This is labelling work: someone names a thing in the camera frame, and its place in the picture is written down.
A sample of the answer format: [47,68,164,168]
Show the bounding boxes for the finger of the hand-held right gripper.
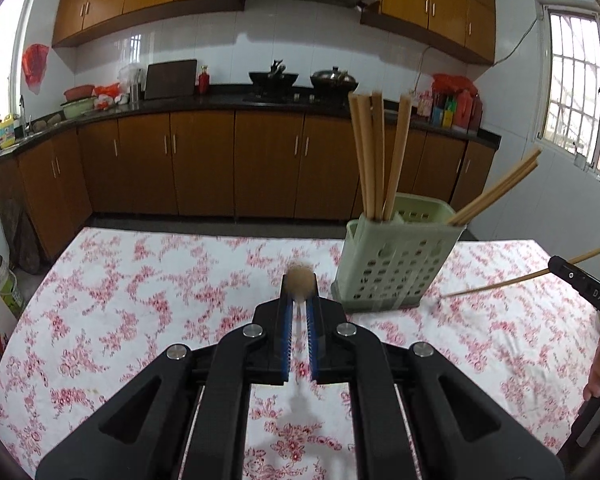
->
[549,255,600,324]

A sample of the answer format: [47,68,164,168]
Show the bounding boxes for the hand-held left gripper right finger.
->
[305,287,566,480]

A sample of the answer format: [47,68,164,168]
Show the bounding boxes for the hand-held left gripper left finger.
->
[35,287,295,480]

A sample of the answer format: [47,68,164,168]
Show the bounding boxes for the green perforated utensil holder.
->
[330,192,467,313]

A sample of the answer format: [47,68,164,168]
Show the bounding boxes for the person's right hand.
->
[582,332,600,401]

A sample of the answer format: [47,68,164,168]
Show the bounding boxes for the red floral tablecloth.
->
[0,227,600,480]

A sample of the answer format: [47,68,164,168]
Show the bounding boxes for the wooden base cabinets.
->
[0,107,496,261]

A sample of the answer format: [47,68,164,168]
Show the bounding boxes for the barred window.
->
[532,0,600,181]

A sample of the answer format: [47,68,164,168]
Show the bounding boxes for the pile of red packages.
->
[415,74,483,136]

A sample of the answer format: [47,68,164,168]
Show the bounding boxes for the gas stove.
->
[242,89,353,107]

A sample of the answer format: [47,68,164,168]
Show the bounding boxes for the black kitchen countertop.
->
[0,85,501,161]

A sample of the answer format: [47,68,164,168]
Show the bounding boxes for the black wok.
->
[249,59,300,92]

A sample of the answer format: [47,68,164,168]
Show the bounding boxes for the lidded dark pan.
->
[310,66,359,93]

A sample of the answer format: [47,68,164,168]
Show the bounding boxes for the dark cutting board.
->
[144,59,199,101]

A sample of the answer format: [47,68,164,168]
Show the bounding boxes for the white green bucket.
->
[0,255,26,318]

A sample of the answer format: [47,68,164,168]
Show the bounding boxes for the dark sack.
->
[0,180,43,276]

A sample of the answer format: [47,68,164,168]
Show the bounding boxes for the orange plastic bag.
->
[94,83,130,110]

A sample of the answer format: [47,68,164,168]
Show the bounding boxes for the white plastic bag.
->
[117,64,145,96]

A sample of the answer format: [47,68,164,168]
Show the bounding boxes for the green basin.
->
[61,99,98,120]

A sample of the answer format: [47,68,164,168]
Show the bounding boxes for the red basin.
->
[63,85,97,102]

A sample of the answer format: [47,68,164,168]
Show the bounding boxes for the yellow detergent bottle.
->
[0,115,21,150]

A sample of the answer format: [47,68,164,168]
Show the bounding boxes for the sink faucet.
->
[17,94,33,136]

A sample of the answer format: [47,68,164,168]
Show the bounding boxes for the red hanging plastic bag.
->
[22,44,50,96]

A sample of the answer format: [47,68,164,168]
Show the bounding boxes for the bright window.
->
[0,0,36,126]

